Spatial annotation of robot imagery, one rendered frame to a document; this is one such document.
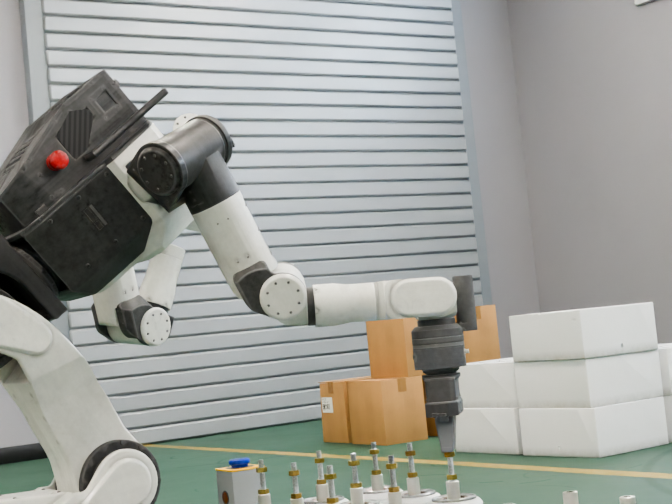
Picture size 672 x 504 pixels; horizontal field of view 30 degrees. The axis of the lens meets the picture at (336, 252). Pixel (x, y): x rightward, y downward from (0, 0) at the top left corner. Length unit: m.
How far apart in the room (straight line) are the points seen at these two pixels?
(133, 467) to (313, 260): 5.89
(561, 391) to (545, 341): 0.20
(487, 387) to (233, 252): 3.14
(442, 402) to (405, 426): 3.81
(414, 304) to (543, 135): 7.07
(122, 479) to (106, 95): 0.65
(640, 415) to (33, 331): 3.14
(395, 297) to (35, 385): 0.60
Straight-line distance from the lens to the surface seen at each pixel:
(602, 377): 4.72
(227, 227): 2.06
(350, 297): 2.10
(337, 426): 6.21
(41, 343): 2.10
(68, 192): 2.11
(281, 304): 2.06
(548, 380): 4.82
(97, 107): 2.17
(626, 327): 4.81
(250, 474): 2.38
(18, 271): 2.11
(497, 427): 5.06
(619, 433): 4.76
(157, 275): 2.57
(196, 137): 2.05
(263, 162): 7.86
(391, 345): 5.98
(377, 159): 8.33
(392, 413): 5.85
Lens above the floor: 0.55
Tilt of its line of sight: 4 degrees up
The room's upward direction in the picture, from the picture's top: 6 degrees counter-clockwise
